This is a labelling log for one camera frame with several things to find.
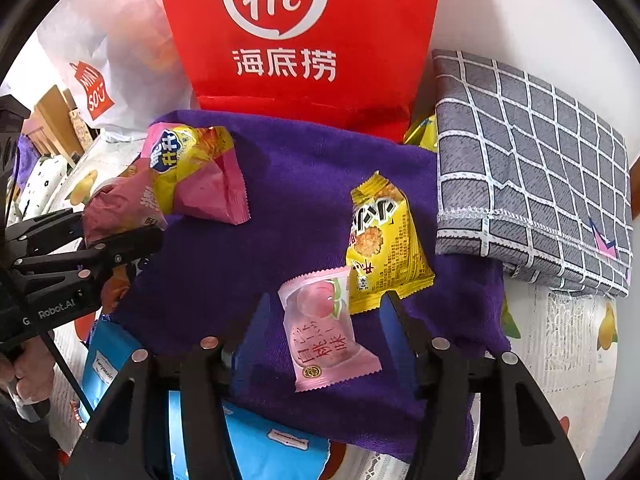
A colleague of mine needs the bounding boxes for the yellow cracker packet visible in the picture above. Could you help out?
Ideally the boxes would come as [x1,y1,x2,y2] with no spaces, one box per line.
[346,172,435,314]

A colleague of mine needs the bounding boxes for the grey checked folded cloth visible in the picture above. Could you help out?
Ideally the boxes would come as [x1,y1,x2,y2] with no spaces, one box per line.
[433,50,634,297]

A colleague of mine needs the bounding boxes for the purple towel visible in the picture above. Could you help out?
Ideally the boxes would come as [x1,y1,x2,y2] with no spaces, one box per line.
[113,110,509,460]

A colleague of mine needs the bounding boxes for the pink yellow snack bag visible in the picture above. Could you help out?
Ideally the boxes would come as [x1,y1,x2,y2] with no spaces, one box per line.
[141,122,250,226]

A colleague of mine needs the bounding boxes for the red Haidilao paper bag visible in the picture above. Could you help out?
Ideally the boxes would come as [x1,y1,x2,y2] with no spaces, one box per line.
[163,0,438,141]

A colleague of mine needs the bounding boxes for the left hand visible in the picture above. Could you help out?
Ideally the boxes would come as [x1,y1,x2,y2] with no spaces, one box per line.
[0,337,55,404]

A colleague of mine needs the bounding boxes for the dark pink clipped snack bag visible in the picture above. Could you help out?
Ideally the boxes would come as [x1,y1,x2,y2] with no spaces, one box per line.
[82,167,167,245]

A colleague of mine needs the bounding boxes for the light pink peach packet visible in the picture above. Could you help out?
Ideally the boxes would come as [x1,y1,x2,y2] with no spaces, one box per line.
[278,266,382,392]

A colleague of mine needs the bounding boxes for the wooden chair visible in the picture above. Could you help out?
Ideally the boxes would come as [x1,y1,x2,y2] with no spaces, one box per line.
[22,86,96,168]

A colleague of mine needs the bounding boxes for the blue tissue pack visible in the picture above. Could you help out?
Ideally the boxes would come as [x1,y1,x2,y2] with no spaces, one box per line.
[81,318,330,480]

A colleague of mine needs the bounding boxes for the black cable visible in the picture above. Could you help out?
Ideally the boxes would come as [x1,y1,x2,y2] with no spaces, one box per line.
[38,328,97,418]

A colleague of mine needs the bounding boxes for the white Miniso plastic bag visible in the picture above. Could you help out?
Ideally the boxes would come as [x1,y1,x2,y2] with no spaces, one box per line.
[36,0,194,138]

